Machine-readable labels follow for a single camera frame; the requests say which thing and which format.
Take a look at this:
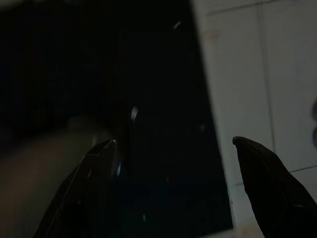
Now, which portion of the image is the large black straight-edged object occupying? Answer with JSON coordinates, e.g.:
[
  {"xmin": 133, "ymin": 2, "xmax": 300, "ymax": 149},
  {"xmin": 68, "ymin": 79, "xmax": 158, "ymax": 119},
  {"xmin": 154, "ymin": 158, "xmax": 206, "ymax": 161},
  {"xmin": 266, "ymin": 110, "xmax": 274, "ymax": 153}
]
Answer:
[{"xmin": 118, "ymin": 0, "xmax": 235, "ymax": 233}]

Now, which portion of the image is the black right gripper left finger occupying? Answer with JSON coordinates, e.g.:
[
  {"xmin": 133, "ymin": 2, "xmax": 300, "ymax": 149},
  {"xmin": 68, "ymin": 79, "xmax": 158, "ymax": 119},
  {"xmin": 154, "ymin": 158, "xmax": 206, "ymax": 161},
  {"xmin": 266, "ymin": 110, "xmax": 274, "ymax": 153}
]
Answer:
[{"xmin": 33, "ymin": 139, "xmax": 117, "ymax": 238}]

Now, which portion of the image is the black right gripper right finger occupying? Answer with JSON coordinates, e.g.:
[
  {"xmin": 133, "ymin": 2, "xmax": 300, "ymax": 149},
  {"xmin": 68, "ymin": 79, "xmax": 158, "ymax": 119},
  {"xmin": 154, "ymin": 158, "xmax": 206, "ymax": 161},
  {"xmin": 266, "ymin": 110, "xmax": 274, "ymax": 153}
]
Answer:
[{"xmin": 232, "ymin": 136, "xmax": 317, "ymax": 238}]

